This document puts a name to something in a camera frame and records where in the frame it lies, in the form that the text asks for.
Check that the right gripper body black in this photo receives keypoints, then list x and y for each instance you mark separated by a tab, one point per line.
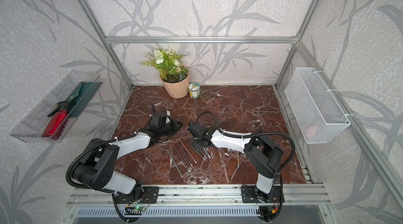
196	144

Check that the red striped pencil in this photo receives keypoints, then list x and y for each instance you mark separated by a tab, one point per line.
194	160

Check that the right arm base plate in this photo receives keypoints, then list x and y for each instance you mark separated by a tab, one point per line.
250	194

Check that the red spray bottle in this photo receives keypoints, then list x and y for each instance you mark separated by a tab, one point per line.
59	118

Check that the green garden trowel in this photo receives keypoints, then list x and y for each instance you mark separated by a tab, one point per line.
78	97

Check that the brown slotted plastic piece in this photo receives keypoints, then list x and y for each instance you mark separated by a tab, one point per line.
207	97

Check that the terracotta pot with plant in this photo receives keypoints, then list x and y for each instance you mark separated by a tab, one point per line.
173	74

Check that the circuit board with wires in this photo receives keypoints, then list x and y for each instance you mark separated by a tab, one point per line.
135	210

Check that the pink object in basket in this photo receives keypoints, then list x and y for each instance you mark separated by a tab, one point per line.
311	132

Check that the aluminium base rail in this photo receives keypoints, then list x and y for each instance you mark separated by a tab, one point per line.
206	195

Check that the white wire mesh basket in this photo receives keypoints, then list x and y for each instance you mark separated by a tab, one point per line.
314	104

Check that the clear plastic wall tray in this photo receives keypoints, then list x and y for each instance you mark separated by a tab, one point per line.
31	128

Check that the yellow green tin can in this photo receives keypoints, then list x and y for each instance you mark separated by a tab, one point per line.
194	90

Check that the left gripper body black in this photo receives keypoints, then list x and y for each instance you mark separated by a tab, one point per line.
169	130

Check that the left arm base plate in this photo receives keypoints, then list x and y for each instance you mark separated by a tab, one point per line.
143	195

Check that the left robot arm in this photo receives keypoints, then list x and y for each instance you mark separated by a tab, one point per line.
94	168

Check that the dark blue pencil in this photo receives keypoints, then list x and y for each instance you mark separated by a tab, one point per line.
181	158

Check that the blue striped pencil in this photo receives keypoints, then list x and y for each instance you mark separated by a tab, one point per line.
186	157

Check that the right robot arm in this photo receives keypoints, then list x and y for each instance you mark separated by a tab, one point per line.
261	150

